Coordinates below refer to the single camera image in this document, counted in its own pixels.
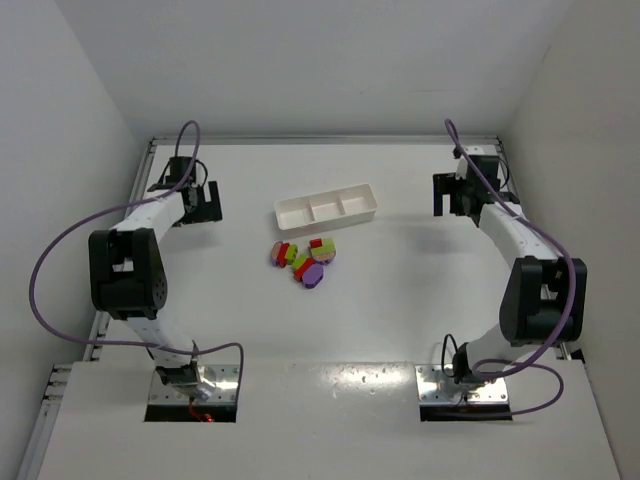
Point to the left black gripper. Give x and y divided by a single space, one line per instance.
208 203

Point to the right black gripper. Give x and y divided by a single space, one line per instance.
445 195

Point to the purple patterned curved lego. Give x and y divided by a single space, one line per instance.
274 256

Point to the red curved lego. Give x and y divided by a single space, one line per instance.
282 255

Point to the green curved lego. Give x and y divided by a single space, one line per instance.
291 254

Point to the small red lego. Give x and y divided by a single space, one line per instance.
315 243

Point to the purple rounded lego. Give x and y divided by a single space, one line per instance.
312 276

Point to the green block lego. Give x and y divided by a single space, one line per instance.
328 245

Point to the purple patterned lego base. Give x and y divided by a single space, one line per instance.
324 258

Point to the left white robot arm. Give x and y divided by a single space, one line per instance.
128 280

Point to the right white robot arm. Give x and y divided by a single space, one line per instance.
542 285

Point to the green lego by pile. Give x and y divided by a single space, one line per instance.
299 262

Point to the white three-compartment tray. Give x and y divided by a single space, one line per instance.
326 210

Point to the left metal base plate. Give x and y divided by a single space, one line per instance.
205 384

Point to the metal base plate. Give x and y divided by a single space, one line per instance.
205 384
436 388

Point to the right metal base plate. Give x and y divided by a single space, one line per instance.
436 388

